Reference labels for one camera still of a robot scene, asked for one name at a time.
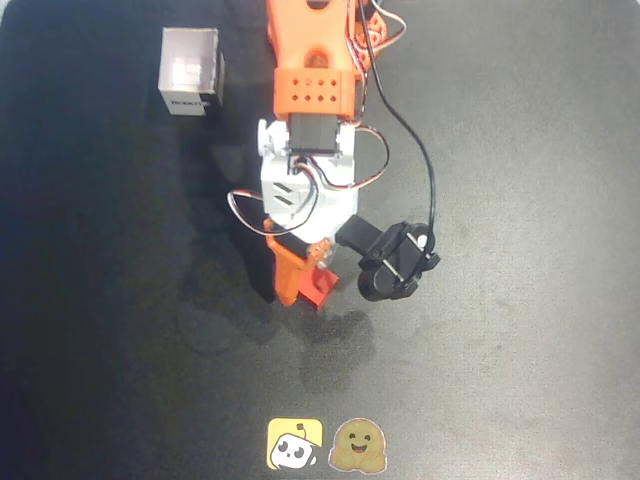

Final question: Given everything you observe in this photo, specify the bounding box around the red cube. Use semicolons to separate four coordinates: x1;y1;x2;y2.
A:
294;267;341;312

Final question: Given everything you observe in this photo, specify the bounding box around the white cardboard box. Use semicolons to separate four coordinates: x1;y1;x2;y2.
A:
157;27;226;118

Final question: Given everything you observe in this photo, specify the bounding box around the yellow robot sticker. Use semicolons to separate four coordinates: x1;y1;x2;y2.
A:
266;417;324;471

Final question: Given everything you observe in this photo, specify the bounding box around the black table mat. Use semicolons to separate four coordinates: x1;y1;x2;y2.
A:
0;0;640;480

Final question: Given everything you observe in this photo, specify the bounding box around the smiling hugging face sticker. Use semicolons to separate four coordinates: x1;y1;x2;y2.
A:
327;417;389;474

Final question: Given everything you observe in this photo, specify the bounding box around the black gripper-mounted camera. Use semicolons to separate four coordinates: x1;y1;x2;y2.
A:
334;216;442;303

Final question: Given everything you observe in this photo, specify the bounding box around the white servo wire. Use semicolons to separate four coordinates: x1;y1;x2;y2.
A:
299;125;392;192
226;188;294;237
362;0;407;59

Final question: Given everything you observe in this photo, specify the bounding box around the black camera cable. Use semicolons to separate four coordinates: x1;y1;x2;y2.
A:
357;0;437;246

